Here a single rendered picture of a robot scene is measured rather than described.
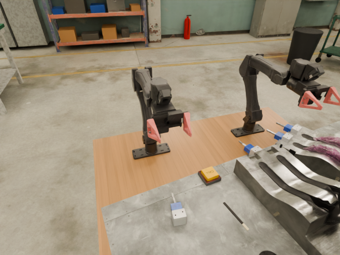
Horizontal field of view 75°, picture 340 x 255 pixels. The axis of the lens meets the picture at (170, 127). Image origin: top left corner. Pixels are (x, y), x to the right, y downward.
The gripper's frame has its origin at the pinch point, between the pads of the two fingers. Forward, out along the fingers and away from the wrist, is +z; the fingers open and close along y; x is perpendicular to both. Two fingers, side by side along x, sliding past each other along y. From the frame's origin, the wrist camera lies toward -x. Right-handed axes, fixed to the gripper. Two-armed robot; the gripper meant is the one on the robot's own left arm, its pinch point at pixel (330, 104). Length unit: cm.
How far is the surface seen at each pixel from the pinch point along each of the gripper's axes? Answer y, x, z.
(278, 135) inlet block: 6.6, 33.5, -21.8
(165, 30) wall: 94, 107, -530
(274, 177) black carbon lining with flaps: -15.0, 32.1, 2.5
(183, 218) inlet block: -58, 36, 7
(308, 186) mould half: -7.7, 29.3, 12.2
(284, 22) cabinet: 391, 89, -451
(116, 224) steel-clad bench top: -83, 40, -1
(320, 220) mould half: -15.7, 28.4, 25.2
